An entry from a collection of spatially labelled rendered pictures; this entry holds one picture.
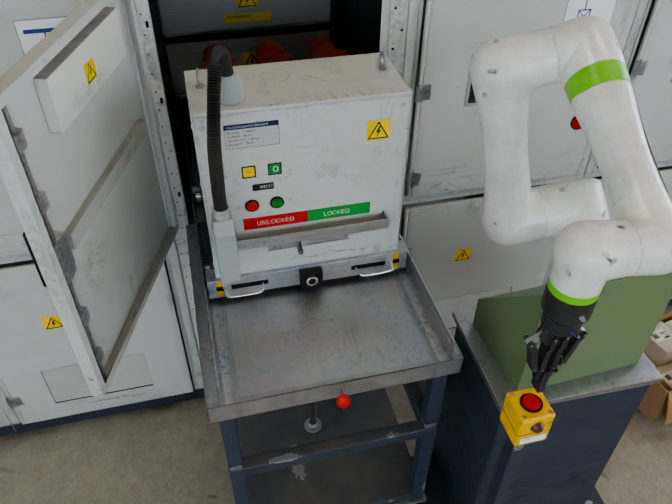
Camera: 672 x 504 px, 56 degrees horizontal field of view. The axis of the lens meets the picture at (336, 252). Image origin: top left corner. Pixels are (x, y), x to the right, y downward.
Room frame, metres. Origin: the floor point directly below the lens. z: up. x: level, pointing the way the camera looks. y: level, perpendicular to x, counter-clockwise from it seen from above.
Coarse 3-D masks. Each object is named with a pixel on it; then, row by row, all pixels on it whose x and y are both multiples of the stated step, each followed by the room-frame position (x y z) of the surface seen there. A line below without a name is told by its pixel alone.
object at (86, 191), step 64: (64, 64) 1.10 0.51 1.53; (128, 64) 1.44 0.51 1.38; (0, 128) 0.86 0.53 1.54; (64, 128) 1.04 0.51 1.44; (128, 128) 1.36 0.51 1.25; (64, 192) 1.02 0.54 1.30; (128, 192) 1.28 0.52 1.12; (64, 256) 0.91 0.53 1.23; (128, 256) 1.19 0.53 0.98; (64, 320) 0.86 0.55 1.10; (128, 320) 1.10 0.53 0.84
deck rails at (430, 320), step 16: (208, 240) 1.41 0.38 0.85; (208, 256) 1.34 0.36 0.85; (400, 272) 1.28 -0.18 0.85; (416, 272) 1.22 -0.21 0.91; (416, 288) 1.21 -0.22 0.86; (208, 304) 1.15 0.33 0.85; (416, 304) 1.16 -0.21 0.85; (432, 304) 1.11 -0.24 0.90; (208, 320) 1.03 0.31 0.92; (432, 320) 1.09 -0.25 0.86; (224, 336) 1.04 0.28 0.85; (432, 336) 1.05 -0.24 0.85; (448, 336) 1.00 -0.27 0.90; (224, 352) 0.99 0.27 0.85; (448, 352) 0.99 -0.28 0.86; (224, 368) 0.94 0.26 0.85; (224, 384) 0.89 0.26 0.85; (224, 400) 0.85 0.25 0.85
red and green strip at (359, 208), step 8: (328, 208) 1.24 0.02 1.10; (336, 208) 1.25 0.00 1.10; (344, 208) 1.25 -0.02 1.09; (352, 208) 1.26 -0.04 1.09; (360, 208) 1.26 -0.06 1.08; (368, 208) 1.27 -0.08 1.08; (264, 216) 1.20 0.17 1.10; (272, 216) 1.21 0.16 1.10; (280, 216) 1.21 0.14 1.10; (288, 216) 1.22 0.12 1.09; (296, 216) 1.22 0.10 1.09; (304, 216) 1.23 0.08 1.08; (312, 216) 1.23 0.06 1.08; (320, 216) 1.24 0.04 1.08; (328, 216) 1.24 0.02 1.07; (336, 216) 1.25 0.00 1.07; (248, 224) 1.19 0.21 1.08; (256, 224) 1.20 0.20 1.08; (264, 224) 1.20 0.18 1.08; (272, 224) 1.21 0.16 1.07; (280, 224) 1.21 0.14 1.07
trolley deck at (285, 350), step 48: (192, 240) 1.41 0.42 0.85; (288, 288) 1.22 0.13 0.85; (336, 288) 1.22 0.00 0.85; (384, 288) 1.22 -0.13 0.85; (240, 336) 1.04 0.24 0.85; (288, 336) 1.05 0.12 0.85; (336, 336) 1.05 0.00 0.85; (384, 336) 1.05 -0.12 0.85; (240, 384) 0.90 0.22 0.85; (288, 384) 0.90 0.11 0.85; (336, 384) 0.90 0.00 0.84; (384, 384) 0.93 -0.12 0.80
